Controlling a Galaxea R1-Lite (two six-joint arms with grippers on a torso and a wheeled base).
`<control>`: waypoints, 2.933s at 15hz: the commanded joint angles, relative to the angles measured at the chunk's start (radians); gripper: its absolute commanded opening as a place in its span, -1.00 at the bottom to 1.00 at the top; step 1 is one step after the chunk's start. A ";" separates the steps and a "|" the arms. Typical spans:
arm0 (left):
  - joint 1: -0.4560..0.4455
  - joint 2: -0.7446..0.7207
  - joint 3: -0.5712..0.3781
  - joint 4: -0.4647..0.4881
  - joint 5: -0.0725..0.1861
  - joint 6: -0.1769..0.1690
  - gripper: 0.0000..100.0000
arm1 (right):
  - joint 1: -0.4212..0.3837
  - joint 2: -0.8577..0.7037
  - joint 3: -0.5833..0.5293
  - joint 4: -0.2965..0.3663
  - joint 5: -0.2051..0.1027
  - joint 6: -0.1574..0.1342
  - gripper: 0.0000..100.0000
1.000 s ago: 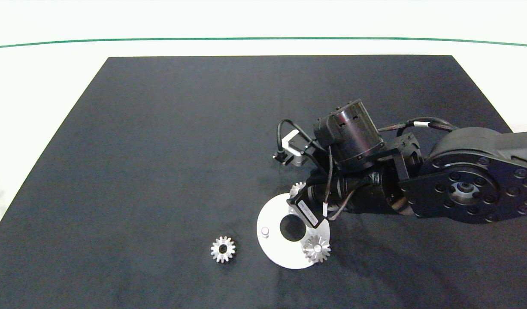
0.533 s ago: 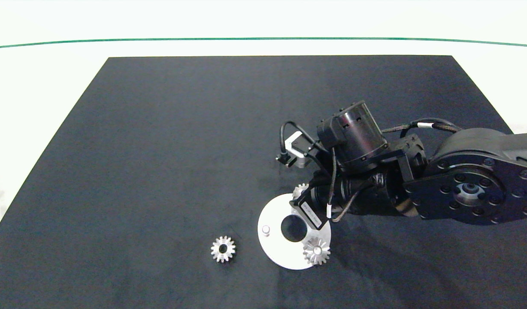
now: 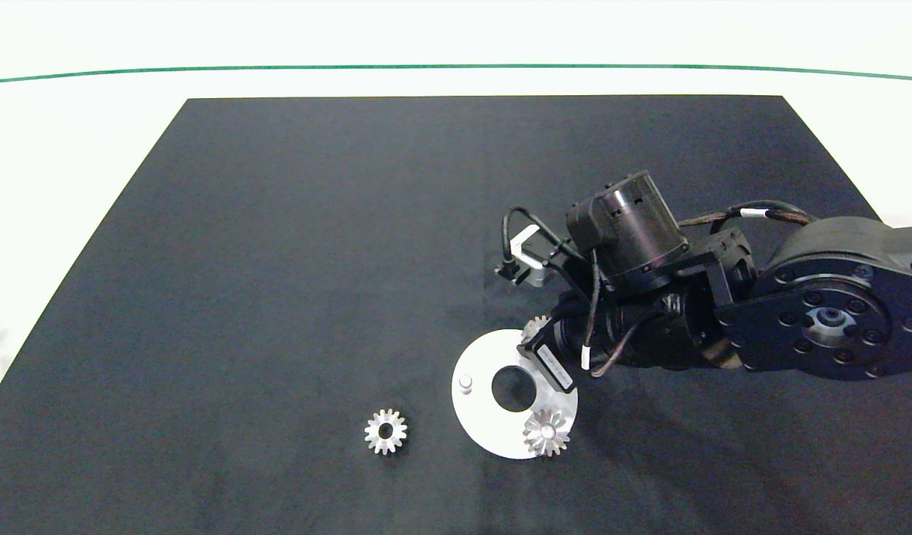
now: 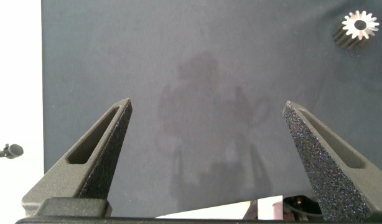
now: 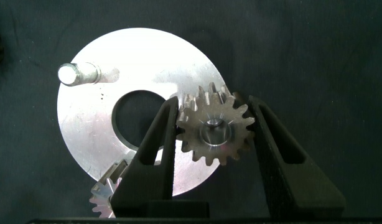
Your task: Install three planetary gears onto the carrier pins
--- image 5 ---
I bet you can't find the small steel gear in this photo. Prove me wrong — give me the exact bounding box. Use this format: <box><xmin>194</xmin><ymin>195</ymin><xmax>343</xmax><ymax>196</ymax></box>
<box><xmin>88</xmin><ymin>158</ymin><xmax>131</xmax><ymax>218</ymax></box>
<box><xmin>175</xmin><ymin>82</ymin><xmax>256</xmax><ymax>167</ymax></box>

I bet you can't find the round white plate with pins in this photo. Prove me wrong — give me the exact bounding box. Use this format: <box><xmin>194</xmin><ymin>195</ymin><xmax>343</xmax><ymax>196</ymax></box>
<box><xmin>56</xmin><ymin>27</ymin><xmax>229</xmax><ymax>197</ymax></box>

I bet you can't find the dark mat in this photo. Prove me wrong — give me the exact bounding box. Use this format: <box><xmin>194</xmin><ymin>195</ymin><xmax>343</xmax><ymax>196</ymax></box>
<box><xmin>0</xmin><ymin>0</ymin><xmax>382</xmax><ymax>224</ymax></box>

